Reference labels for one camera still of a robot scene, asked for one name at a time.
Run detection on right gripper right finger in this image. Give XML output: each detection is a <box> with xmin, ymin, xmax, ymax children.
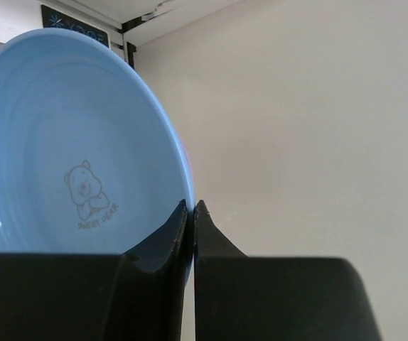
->
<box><xmin>194</xmin><ymin>201</ymin><xmax>382</xmax><ymax>340</ymax></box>

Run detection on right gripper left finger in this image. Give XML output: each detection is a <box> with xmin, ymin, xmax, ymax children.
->
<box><xmin>0</xmin><ymin>202</ymin><xmax>187</xmax><ymax>340</ymax></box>

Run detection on blue plastic plate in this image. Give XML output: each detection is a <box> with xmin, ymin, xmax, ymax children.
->
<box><xmin>0</xmin><ymin>28</ymin><xmax>196</xmax><ymax>285</ymax></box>

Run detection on pink plastic plate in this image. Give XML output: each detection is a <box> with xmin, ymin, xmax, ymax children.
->
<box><xmin>181</xmin><ymin>144</ymin><xmax>195</xmax><ymax>213</ymax></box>

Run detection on black label sticker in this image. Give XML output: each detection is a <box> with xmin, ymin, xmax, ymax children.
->
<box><xmin>40</xmin><ymin>4</ymin><xmax>110</xmax><ymax>48</ymax></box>

